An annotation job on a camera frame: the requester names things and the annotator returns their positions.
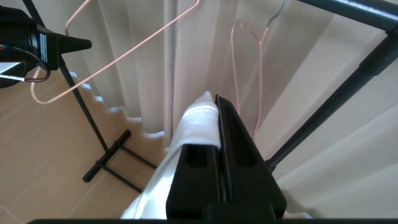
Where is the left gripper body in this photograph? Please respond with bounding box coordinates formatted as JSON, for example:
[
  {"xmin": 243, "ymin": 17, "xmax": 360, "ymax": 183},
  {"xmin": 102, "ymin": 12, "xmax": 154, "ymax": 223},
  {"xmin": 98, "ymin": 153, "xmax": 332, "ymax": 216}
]
[{"xmin": 0, "ymin": 24, "xmax": 60, "ymax": 72}]

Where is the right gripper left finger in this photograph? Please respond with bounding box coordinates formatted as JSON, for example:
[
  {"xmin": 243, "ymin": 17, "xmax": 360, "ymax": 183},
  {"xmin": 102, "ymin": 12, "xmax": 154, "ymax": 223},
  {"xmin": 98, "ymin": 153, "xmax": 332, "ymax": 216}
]
[{"xmin": 165, "ymin": 143, "xmax": 227, "ymax": 219}]

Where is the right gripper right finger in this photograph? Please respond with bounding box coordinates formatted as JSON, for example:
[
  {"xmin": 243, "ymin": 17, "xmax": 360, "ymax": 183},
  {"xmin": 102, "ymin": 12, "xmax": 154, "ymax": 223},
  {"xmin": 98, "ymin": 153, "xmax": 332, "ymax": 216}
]
[{"xmin": 215, "ymin": 94, "xmax": 287, "ymax": 219}]

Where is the white printed T-shirt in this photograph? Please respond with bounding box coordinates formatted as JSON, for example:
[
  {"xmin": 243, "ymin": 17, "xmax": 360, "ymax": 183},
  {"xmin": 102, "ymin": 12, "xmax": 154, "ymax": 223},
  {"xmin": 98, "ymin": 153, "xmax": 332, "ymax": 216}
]
[{"xmin": 121, "ymin": 90, "xmax": 223, "ymax": 220}]

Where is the pink clothes hanger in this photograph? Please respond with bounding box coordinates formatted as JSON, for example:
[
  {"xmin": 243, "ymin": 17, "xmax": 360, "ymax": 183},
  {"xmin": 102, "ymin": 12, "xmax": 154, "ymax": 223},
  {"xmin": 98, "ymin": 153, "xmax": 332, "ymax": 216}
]
[
  {"xmin": 230, "ymin": 0, "xmax": 290, "ymax": 141},
  {"xmin": 30, "ymin": 0, "xmax": 200, "ymax": 105}
]

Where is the black clothes rack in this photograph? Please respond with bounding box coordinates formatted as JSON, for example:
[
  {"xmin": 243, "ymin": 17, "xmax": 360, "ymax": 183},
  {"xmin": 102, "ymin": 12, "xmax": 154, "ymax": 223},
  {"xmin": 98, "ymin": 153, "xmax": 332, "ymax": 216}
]
[{"xmin": 21, "ymin": 0, "xmax": 398, "ymax": 194}]

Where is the beige curtain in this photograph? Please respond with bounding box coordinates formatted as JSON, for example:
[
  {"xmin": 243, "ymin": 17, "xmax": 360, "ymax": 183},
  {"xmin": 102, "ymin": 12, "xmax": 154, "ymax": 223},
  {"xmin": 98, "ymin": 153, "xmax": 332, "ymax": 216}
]
[{"xmin": 0, "ymin": 0, "xmax": 398, "ymax": 219}]

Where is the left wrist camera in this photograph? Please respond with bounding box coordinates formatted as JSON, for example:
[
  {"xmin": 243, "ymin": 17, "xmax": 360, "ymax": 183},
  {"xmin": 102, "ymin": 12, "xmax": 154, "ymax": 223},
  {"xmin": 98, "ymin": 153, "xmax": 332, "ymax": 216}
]
[{"xmin": 0, "ymin": 5, "xmax": 37, "ymax": 29}]

